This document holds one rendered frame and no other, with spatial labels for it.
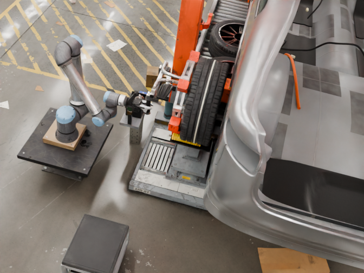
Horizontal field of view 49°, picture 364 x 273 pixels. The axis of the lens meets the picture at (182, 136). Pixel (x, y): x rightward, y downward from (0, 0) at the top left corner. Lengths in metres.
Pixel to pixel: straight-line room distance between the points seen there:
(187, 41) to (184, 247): 1.66
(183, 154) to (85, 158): 0.85
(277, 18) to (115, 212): 2.01
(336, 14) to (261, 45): 2.42
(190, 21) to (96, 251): 1.85
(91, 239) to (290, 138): 1.56
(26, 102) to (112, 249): 2.03
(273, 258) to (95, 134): 1.81
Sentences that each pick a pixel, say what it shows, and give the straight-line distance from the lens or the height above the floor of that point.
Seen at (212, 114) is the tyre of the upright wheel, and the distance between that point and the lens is 2.80.
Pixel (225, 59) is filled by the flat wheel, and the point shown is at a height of 0.50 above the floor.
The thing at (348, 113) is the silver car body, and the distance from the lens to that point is 3.18.
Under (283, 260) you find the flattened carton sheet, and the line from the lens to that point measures 3.46.
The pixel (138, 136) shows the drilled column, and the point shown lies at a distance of 3.79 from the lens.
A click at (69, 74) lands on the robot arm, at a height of 1.03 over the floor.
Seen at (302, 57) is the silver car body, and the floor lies 0.81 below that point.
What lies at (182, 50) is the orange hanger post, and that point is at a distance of 3.41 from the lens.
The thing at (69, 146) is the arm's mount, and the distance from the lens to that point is 3.42.
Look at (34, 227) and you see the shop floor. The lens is 3.42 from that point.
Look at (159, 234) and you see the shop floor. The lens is 3.34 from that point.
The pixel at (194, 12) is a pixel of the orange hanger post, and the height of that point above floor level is 1.33.
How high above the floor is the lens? 2.92
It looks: 47 degrees down
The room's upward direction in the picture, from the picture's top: 11 degrees clockwise
